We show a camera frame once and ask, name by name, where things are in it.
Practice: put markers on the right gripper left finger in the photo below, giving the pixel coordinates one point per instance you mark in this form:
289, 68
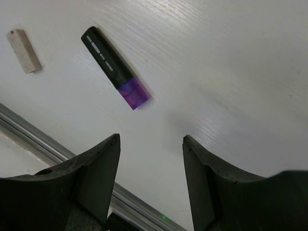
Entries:
71, 196

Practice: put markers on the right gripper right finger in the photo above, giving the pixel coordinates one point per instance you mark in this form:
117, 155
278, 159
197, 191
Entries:
224, 197

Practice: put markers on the purple black highlighter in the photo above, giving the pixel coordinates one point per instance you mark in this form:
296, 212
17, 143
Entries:
115, 68

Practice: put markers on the beige eraser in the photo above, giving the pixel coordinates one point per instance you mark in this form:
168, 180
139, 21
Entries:
23, 50

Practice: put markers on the aluminium front rail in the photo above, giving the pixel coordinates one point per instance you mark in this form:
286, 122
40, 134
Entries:
126, 211

